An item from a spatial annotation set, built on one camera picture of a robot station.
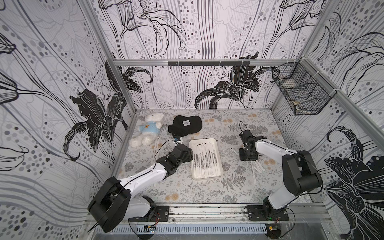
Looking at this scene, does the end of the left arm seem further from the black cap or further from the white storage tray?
the black cap

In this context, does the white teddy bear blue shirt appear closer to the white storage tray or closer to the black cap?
the black cap

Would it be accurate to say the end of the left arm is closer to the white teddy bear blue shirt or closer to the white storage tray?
the white storage tray

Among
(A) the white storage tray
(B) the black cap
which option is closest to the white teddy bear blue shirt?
(B) the black cap

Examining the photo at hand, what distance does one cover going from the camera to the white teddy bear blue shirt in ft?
2.99

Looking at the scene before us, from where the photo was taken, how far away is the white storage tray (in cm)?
86

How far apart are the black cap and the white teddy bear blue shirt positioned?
0.09 meters

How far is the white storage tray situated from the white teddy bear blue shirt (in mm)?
244
